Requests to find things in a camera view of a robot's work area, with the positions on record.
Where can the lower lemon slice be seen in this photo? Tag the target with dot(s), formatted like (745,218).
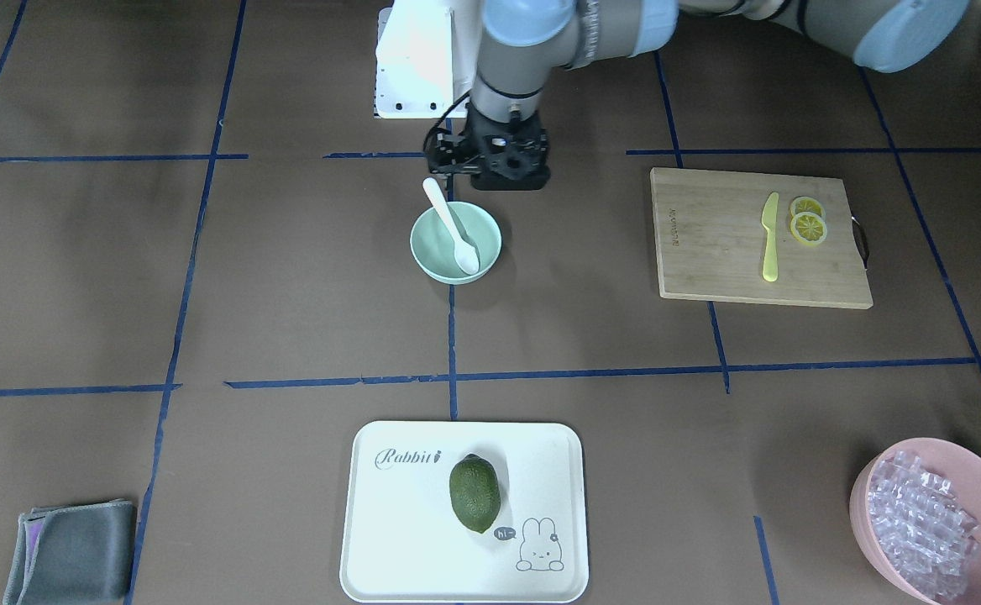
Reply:
(808,228)

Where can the green bowl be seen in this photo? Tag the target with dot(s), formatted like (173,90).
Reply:
(433,249)

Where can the white pillar base plate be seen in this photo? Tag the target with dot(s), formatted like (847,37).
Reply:
(399,92)

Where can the white rabbit tray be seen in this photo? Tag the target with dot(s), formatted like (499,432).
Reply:
(403,543)

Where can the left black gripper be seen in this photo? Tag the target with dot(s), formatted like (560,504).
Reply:
(450,157)

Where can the pink bowl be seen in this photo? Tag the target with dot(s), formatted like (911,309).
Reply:
(954,462)

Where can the white plastic spoon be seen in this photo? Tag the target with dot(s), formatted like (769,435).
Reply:
(464,254)

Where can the lemon slice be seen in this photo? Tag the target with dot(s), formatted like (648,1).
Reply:
(802,204)
(808,228)

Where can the clear ice cubes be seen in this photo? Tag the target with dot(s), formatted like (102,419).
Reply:
(922,528)

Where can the grey folded cloth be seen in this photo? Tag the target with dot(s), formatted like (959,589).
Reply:
(78,554)

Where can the green avocado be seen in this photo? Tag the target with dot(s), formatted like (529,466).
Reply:
(474,493)

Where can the upper lemon slice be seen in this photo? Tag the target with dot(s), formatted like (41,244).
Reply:
(802,204)

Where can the yellow plastic knife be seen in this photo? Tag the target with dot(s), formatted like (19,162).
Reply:
(770,268)

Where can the bamboo cutting board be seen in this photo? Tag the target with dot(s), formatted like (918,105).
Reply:
(709,240)

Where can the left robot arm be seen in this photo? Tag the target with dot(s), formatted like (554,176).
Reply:
(522,42)

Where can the white support pillar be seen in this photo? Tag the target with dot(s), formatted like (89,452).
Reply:
(444,39)

